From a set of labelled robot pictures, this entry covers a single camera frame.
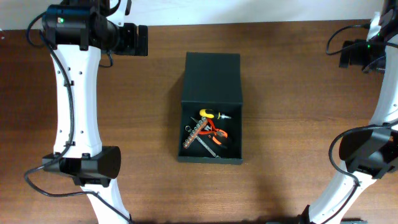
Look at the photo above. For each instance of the red handled wire cutters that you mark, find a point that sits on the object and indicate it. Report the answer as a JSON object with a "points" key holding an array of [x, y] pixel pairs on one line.
{"points": [[216, 134]]}

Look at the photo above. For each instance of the orange socket bit rail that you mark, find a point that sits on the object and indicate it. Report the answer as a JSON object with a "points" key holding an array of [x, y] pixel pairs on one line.
{"points": [[194, 132]]}

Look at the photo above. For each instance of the silver ratchet wrench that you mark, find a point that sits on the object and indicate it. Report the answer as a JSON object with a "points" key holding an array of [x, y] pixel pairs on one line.
{"points": [[208, 146]]}

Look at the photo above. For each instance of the orange black long-nose pliers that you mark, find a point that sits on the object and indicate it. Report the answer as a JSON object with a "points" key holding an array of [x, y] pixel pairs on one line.
{"points": [[225, 143]]}

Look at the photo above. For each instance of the black gift box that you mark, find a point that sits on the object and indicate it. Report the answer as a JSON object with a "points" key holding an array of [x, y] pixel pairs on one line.
{"points": [[212, 81]]}

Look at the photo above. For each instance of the yellow black stubby screwdriver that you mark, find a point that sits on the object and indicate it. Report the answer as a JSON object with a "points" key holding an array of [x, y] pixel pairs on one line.
{"points": [[212, 114]]}

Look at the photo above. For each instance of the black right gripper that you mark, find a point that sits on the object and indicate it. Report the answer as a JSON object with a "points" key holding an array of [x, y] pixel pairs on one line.
{"points": [[356, 58]]}

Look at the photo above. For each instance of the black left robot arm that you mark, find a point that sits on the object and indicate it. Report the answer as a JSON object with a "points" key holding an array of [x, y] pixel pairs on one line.
{"points": [[78, 33]]}

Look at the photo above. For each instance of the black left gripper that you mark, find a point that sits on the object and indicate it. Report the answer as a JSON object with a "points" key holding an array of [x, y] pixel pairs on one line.
{"points": [[132, 48]]}

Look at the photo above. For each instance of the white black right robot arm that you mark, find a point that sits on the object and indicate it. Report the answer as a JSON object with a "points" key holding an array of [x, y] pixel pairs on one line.
{"points": [[364, 154]]}

